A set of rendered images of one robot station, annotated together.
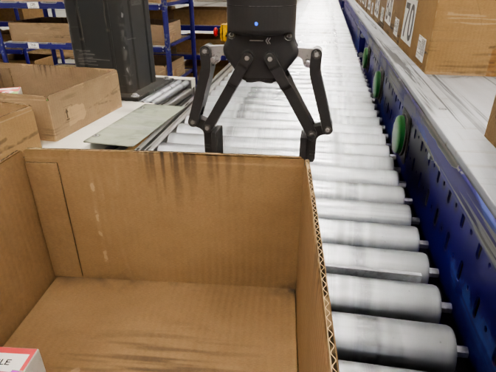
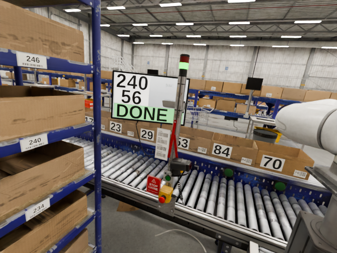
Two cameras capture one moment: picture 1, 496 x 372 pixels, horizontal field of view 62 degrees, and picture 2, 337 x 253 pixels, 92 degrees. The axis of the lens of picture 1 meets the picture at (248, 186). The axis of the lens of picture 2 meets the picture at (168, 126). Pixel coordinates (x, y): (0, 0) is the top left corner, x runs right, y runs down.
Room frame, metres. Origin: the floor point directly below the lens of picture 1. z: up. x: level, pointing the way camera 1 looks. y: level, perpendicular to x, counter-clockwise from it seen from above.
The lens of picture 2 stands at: (1.84, 0.95, 1.51)
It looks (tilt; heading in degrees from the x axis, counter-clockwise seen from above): 15 degrees down; 280
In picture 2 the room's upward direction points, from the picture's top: 6 degrees clockwise
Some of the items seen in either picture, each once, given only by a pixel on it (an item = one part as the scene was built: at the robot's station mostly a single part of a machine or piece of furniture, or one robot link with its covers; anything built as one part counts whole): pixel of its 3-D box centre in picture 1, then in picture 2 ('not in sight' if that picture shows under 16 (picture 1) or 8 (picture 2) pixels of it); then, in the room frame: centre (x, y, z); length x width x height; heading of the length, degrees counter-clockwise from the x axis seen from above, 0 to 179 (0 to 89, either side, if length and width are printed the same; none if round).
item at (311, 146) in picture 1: (318, 141); not in sight; (0.47, -0.09, 0.89); 0.03 x 0.01 x 0.05; 80
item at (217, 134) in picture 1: (218, 154); not in sight; (0.50, 0.04, 0.87); 0.03 x 0.01 x 0.07; 170
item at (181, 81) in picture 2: not in sight; (173, 151); (1.95, 0.03, 1.11); 0.12 x 0.05 x 0.88; 170
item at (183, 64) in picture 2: not in sight; (184, 62); (1.95, 0.03, 1.62); 0.05 x 0.05 x 0.06
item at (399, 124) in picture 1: (397, 134); not in sight; (0.73, -0.28, 0.81); 0.07 x 0.01 x 0.07; 170
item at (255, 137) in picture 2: not in sight; (262, 144); (0.24, -3.09, 0.32); 0.50 x 0.50 x 0.64
